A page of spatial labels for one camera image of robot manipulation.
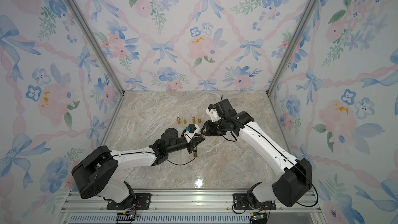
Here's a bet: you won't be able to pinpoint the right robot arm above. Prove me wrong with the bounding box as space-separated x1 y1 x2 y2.
201 109 313 207

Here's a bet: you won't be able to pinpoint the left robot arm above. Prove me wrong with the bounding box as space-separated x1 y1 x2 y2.
72 125 205 209

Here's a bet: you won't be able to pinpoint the square gold lipstick box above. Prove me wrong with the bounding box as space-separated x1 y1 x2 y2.
193 148 198 158

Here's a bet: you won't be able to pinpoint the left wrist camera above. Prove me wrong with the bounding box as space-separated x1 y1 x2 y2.
182 124 201 142

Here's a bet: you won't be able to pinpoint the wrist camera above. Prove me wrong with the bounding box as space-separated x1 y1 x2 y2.
182 124 201 142
206 103 222 123

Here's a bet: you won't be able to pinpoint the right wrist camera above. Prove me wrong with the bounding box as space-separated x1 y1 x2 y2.
206 103 222 123

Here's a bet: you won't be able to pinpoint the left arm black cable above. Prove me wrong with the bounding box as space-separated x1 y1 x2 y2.
164 152 197 166

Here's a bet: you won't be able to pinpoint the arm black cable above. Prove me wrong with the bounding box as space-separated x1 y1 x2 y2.
164 152 197 166
220 95 319 208

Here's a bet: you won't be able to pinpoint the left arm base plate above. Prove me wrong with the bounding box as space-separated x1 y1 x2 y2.
106 193 152 211

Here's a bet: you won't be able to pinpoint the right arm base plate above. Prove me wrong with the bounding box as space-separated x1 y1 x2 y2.
233 194 276 211

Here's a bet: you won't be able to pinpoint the aluminium front rail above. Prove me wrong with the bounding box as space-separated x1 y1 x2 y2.
55 189 326 224

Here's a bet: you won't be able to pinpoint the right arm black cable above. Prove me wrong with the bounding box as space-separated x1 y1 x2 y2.
220 95 319 208

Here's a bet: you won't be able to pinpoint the right aluminium corner post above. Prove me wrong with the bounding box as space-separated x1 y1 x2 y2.
266 0 319 97

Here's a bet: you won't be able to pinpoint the aluminium corner post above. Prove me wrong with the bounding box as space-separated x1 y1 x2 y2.
65 0 125 96
266 0 319 97

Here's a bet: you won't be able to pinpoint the left aluminium corner post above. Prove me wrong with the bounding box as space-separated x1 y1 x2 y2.
65 0 125 96

